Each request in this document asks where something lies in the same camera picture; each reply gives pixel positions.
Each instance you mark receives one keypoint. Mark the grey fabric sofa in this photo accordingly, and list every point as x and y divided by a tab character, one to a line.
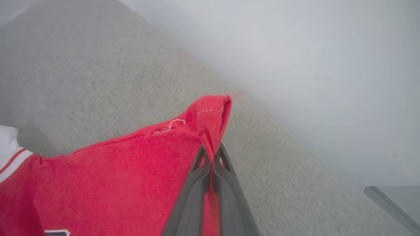
98	82

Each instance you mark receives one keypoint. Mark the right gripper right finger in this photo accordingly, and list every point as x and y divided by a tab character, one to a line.
231	206

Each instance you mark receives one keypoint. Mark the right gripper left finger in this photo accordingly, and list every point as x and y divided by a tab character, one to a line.
190	203

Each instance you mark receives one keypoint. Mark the red basketball jersey number 23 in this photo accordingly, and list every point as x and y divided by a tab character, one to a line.
115	183

